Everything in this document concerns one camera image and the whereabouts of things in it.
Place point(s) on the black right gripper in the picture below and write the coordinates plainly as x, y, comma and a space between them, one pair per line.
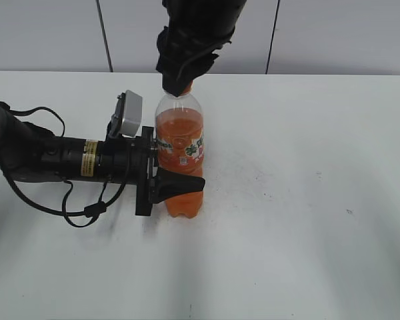
185, 55

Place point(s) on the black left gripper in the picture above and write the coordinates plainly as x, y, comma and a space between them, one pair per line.
132, 164

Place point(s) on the orange bottle cap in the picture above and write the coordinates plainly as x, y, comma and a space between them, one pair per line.
187, 89

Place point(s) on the orange soda plastic bottle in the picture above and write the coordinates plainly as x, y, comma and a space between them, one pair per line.
179, 132

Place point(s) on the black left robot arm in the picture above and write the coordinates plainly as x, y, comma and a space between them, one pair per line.
33, 154

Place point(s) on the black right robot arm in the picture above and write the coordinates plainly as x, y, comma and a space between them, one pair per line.
214, 18

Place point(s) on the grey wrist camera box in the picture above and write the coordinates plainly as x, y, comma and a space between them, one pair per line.
127, 115

